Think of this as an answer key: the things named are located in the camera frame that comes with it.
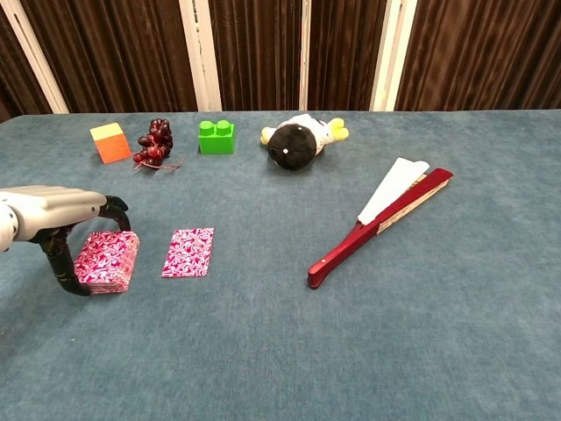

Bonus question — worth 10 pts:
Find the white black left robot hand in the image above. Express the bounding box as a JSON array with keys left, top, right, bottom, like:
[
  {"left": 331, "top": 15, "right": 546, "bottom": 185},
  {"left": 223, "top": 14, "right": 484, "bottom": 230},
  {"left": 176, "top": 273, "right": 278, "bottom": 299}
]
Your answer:
[{"left": 0, "top": 185, "right": 131, "bottom": 297}]

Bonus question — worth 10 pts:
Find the red patterned playing card deck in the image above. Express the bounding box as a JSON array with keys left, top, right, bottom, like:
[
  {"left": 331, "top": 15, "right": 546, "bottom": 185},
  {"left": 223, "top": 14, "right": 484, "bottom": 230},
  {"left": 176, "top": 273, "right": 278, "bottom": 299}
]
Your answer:
[{"left": 73, "top": 231, "right": 140, "bottom": 295}]

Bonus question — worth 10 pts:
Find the pink patterned single card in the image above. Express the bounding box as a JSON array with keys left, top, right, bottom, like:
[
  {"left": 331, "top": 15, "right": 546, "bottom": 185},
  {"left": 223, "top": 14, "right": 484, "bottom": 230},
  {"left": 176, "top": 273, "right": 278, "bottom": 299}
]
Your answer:
[{"left": 160, "top": 227, "right": 216, "bottom": 279}]

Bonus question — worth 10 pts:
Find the yellow orange cube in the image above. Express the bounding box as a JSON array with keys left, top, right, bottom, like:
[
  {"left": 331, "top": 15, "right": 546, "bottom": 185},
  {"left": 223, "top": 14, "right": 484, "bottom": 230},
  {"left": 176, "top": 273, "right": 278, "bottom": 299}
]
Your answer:
[{"left": 89, "top": 122, "right": 132, "bottom": 165}]

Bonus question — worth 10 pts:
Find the dark red grape bunch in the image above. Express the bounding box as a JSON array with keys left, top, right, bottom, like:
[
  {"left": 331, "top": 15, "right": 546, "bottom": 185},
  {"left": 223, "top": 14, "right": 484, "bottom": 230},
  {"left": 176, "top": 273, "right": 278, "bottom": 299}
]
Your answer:
[{"left": 132, "top": 118, "right": 183, "bottom": 173}]

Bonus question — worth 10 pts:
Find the dark brown curtain panel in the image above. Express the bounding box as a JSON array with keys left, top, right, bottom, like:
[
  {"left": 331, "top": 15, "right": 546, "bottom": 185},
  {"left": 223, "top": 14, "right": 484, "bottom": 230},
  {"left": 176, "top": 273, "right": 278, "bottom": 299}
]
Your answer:
[
  {"left": 0, "top": 8, "right": 54, "bottom": 124},
  {"left": 306, "top": 0, "right": 390, "bottom": 112},
  {"left": 208, "top": 0, "right": 304, "bottom": 112},
  {"left": 19, "top": 0, "right": 199, "bottom": 114},
  {"left": 394, "top": 0, "right": 561, "bottom": 112}
]

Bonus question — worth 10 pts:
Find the green toy building block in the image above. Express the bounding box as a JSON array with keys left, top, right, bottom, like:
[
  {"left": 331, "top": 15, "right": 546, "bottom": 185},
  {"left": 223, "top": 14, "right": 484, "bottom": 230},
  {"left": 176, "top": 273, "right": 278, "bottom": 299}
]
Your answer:
[{"left": 197, "top": 119, "right": 237, "bottom": 156}]

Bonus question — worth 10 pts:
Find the black white plush toy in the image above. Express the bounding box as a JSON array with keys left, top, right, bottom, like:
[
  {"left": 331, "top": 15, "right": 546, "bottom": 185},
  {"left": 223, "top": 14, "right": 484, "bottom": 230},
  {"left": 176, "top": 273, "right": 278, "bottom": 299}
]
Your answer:
[{"left": 259, "top": 113, "right": 351, "bottom": 171}]

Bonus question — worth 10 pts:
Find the blue felt table mat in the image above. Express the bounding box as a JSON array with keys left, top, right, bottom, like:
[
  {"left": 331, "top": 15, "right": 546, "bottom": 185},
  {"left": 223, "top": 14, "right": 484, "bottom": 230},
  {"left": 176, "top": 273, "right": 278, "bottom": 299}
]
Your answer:
[{"left": 0, "top": 109, "right": 561, "bottom": 421}]

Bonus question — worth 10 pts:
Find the red white folding fan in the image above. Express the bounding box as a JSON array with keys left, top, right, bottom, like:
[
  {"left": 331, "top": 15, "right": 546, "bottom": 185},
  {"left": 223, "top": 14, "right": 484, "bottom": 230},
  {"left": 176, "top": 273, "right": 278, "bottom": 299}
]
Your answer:
[{"left": 307, "top": 157, "right": 455, "bottom": 290}]

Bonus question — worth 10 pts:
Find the wide white frame post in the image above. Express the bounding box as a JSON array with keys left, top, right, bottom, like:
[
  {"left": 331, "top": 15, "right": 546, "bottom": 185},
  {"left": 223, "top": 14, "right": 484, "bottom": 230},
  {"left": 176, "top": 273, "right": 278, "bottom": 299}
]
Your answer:
[
  {"left": 0, "top": 0, "right": 70, "bottom": 115},
  {"left": 178, "top": 0, "right": 224, "bottom": 112},
  {"left": 369, "top": 0, "right": 419, "bottom": 112}
]

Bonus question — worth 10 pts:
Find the thin white frame post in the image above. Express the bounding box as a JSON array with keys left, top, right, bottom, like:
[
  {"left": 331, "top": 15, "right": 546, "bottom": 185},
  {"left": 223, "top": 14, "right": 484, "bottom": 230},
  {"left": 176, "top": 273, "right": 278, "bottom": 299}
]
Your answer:
[{"left": 299, "top": 0, "right": 312, "bottom": 111}]

